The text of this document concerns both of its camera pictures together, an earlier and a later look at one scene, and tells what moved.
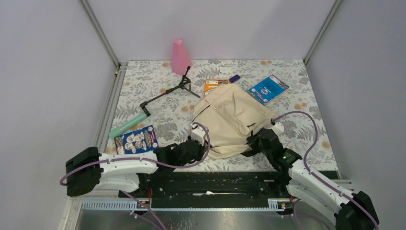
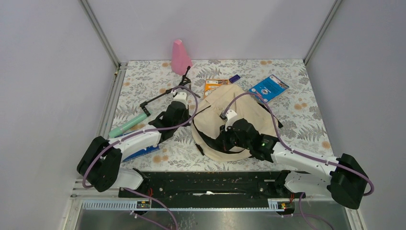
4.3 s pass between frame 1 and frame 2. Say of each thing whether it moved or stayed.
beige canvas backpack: stayed
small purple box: stayed
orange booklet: stayed
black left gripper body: moved
